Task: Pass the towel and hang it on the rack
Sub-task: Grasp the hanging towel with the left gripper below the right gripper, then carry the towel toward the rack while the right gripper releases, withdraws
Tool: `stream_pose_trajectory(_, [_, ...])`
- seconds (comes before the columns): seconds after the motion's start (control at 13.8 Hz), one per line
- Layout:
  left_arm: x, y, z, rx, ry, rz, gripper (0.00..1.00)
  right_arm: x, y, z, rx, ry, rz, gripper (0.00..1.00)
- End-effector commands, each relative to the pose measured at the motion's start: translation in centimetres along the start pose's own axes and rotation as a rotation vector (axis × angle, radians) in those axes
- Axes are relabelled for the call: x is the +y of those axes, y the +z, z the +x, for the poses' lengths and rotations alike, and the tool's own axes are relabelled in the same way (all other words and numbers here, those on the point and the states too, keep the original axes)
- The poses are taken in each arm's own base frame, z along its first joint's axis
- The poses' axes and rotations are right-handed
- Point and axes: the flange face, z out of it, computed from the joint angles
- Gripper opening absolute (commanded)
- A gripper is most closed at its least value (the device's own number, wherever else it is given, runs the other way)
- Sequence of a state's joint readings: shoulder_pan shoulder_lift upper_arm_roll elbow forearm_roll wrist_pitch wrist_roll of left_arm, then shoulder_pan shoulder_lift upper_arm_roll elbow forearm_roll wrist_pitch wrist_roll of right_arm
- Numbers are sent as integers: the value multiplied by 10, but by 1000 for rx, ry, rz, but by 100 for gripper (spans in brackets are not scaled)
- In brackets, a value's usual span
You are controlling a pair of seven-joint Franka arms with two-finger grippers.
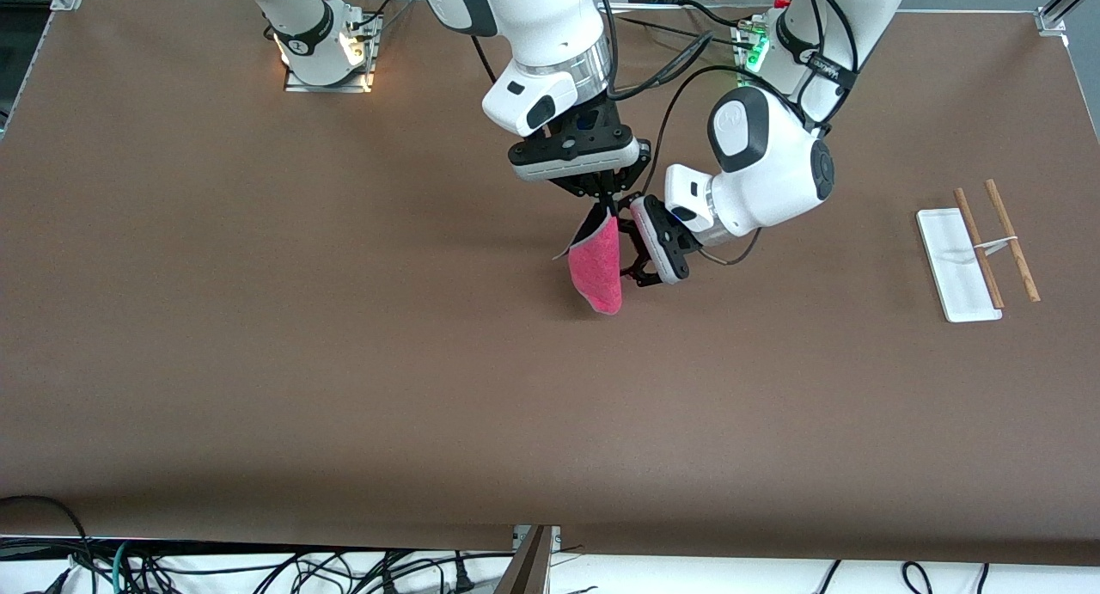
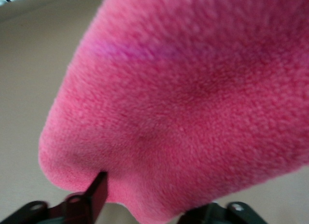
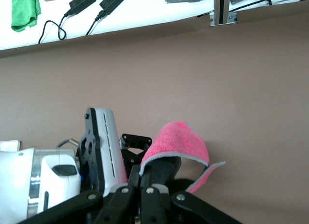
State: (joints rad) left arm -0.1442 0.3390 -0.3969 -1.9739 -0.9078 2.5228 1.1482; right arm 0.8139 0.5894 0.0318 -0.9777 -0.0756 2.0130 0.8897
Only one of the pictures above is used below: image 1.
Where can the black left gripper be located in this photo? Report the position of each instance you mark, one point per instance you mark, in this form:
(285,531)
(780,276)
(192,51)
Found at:
(637,262)

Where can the white rack with wooden rods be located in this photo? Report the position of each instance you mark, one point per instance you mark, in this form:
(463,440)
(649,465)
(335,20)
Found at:
(958,267)

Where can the aluminium frame profile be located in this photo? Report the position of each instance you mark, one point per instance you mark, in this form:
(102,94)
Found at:
(533,568)

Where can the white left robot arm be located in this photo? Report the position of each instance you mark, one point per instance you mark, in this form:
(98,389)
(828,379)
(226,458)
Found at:
(773,164)

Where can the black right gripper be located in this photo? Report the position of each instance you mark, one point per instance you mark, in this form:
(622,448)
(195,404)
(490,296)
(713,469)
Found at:
(600,186)

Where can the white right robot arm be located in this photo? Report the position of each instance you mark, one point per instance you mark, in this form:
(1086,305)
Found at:
(533,9)

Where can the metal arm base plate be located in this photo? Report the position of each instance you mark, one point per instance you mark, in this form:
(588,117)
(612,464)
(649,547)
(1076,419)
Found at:
(743,57)
(331,87)

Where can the pink and grey towel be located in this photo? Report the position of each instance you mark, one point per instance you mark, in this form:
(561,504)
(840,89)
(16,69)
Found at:
(597,267)

